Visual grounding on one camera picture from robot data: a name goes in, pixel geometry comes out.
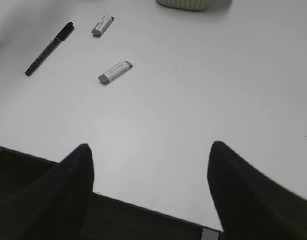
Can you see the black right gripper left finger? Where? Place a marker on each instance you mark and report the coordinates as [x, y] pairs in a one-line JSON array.
[[54, 206]]

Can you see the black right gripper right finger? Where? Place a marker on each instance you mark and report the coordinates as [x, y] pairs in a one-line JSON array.
[[250, 205]]

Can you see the black marker pen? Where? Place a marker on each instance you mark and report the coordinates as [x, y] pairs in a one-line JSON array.
[[61, 37]]

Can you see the grey white eraser right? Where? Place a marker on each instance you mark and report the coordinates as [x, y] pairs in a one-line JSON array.
[[115, 72]]

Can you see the grey white eraser top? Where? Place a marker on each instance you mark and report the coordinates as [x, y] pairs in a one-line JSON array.
[[102, 26]]

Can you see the pale green woven basket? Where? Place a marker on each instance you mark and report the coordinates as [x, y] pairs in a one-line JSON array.
[[196, 5]]

